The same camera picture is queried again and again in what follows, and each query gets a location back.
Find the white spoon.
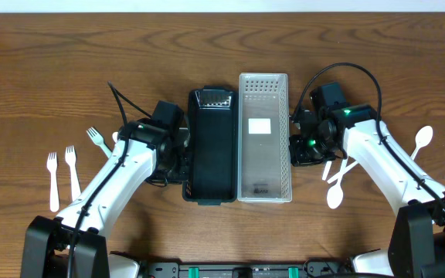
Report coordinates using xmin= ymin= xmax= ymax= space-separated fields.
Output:
xmin=411 ymin=126 xmax=433 ymax=160
xmin=112 ymin=131 xmax=118 ymax=143
xmin=321 ymin=161 xmax=332 ymax=181
xmin=327 ymin=159 xmax=358 ymax=184
xmin=326 ymin=177 xmax=344 ymax=209

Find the black plastic basket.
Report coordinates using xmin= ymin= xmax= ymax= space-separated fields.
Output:
xmin=182 ymin=86 xmax=238 ymax=205

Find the clear plastic basket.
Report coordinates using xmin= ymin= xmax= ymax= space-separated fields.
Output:
xmin=237 ymin=73 xmax=292 ymax=203

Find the pale green plastic fork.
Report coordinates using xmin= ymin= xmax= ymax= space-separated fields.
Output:
xmin=87 ymin=127 xmax=112 ymax=158

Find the white plastic fork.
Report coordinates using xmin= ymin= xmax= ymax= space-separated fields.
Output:
xmin=65 ymin=145 xmax=81 ymax=202
xmin=46 ymin=152 xmax=59 ymax=212

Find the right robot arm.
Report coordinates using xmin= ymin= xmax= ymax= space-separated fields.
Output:
xmin=290 ymin=83 xmax=445 ymax=277

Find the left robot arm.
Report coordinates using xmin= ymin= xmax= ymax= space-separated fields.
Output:
xmin=20 ymin=101 xmax=187 ymax=277

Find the white label sticker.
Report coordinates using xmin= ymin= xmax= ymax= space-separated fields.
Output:
xmin=248 ymin=118 xmax=271 ymax=134

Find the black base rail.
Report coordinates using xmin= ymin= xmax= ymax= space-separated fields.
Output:
xmin=108 ymin=259 xmax=355 ymax=278

